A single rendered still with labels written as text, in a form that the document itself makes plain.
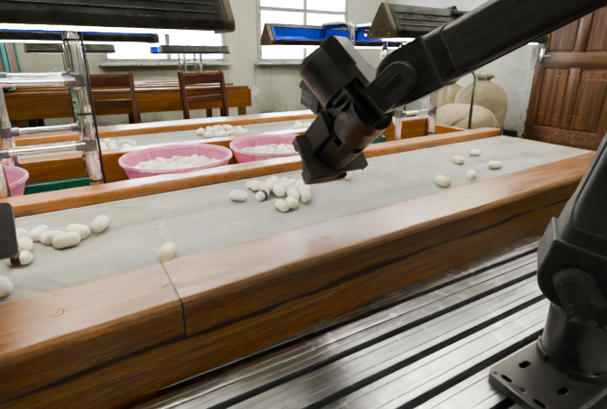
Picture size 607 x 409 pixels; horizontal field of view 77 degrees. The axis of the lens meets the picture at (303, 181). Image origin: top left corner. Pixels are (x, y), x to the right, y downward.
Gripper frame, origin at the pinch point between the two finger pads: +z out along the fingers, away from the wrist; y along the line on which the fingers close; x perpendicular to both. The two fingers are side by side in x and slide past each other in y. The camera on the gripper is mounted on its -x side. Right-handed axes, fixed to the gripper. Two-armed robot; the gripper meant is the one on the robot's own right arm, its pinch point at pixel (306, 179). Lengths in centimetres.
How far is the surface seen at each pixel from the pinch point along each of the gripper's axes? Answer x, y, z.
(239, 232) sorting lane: 4.5, 11.3, 6.0
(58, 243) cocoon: -1.5, 35.2, 11.1
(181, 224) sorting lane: -0.7, 18.3, 12.0
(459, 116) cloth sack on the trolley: -84, -262, 145
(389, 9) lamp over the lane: -32.0, -31.0, -6.3
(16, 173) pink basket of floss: -30, 43, 43
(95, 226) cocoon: -3.7, 30.3, 13.1
